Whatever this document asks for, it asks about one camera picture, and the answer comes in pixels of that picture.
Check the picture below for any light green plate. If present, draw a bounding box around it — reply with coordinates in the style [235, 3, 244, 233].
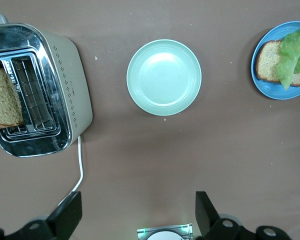
[126, 38, 203, 117]

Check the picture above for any blue plate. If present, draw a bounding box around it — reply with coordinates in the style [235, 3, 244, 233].
[250, 20, 300, 101]

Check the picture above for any brown toasted bread slice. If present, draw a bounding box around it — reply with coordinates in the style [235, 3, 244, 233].
[0, 68, 25, 130]
[254, 39, 300, 88]

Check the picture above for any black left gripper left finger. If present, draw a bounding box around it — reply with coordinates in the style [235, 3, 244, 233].
[0, 191, 83, 240]

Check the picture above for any green lettuce leaf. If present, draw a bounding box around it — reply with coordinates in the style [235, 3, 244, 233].
[274, 22, 300, 91]

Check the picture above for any beige and chrome toaster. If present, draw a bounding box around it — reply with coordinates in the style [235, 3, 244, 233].
[0, 13, 94, 158]

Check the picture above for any white toaster power cable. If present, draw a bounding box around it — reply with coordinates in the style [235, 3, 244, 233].
[57, 134, 85, 208]

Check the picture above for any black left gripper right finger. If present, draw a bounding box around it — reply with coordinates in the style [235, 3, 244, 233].
[195, 191, 291, 240]

